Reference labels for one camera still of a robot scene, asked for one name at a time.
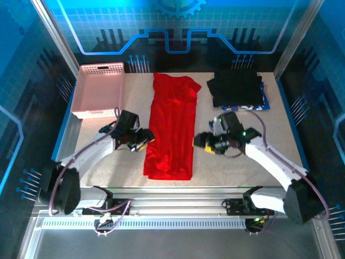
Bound slotted white cable duct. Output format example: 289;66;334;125
42;219;247;230

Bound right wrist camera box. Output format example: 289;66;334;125
209;115;224;135

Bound black folded t-shirt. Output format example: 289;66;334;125
206;70;265;108

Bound pink plastic basket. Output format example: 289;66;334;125
70;62;126;120

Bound aluminium side rail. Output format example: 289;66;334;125
44;74;95;196

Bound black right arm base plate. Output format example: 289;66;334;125
224;198;275;216

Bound aluminium corner post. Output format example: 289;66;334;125
30;0;86;83
273;0;325;80

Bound red t-shirt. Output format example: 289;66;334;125
142;72;202;181

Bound aluminium frame rail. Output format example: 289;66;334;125
31;185;324;220

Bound small electronics board with wires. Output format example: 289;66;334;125
93;212;115;237
244;215;267;235

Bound aluminium base tray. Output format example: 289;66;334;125
17;210;342;259

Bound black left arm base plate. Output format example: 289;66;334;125
81;197;132;216

